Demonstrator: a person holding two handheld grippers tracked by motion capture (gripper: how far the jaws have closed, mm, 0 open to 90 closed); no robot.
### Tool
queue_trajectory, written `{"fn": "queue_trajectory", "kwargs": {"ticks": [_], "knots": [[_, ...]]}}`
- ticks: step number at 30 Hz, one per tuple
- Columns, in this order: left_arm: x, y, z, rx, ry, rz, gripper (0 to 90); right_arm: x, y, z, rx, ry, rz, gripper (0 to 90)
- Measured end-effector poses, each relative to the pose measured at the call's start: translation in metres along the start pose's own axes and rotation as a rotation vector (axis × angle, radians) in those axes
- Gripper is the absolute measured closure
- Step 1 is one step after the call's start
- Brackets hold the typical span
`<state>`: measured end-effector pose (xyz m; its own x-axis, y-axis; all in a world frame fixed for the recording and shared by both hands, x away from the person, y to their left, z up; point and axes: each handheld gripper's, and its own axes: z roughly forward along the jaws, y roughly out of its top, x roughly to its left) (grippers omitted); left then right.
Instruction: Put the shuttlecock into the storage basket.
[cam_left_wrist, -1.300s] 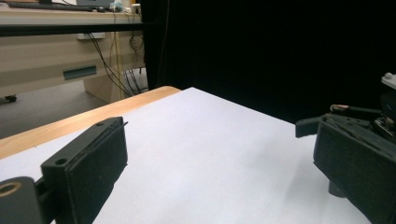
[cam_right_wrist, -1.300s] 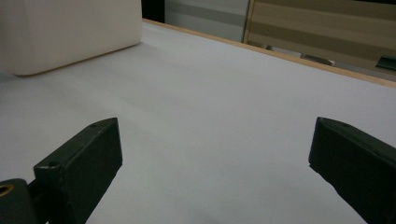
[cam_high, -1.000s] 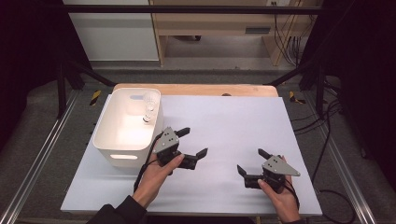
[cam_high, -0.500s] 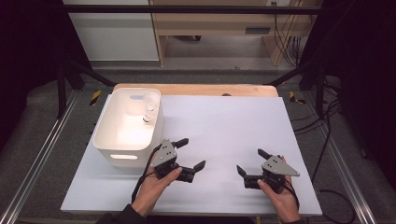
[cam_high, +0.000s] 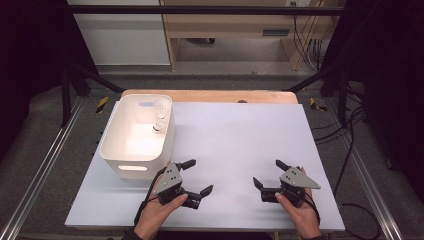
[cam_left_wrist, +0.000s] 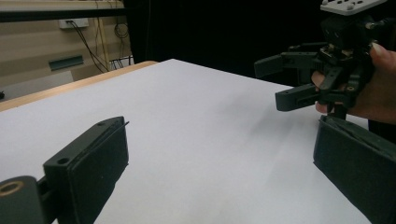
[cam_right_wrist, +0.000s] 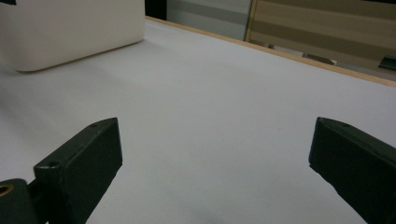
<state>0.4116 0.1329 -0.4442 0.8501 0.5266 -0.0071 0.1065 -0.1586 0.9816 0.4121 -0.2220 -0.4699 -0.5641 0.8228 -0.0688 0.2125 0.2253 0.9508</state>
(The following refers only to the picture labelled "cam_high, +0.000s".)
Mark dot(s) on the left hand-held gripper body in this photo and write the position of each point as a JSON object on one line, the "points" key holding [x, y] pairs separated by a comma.
{"points": [[169, 181]]}

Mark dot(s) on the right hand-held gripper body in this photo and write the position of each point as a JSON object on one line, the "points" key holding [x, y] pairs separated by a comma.
{"points": [[296, 180]]}

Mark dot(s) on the white plastic storage bin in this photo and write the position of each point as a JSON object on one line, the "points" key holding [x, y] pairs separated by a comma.
{"points": [[133, 146]]}

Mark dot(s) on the white feather shuttlecock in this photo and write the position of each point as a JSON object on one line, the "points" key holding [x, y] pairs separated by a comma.
{"points": [[161, 110]]}

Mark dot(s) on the person's left hand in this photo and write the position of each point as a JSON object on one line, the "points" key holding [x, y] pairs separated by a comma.
{"points": [[153, 218]]}

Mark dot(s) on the person's right hand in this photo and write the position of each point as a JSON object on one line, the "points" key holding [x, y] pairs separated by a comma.
{"points": [[305, 220]]}

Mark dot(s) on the white table board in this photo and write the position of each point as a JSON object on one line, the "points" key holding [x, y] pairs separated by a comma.
{"points": [[233, 140]]}

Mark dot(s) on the yellow black tape marker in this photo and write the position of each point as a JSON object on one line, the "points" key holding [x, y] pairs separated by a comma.
{"points": [[313, 103], [102, 104]]}

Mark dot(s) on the black metal stand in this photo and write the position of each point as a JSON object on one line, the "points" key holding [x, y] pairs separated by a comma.
{"points": [[342, 93], [66, 93]]}

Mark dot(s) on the white cabinet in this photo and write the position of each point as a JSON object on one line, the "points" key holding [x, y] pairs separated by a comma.
{"points": [[123, 40]]}

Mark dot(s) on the wooden desk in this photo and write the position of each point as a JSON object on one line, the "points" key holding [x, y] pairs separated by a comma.
{"points": [[233, 28]]}

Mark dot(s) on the dark curtain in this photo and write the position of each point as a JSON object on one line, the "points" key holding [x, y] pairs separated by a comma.
{"points": [[30, 50], [393, 66]]}

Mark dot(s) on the aluminium floor rail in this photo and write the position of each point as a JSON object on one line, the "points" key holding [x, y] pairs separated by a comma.
{"points": [[370, 180], [40, 170]]}

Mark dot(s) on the black metal frame bar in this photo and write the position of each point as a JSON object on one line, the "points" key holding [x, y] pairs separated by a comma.
{"points": [[200, 9]]}

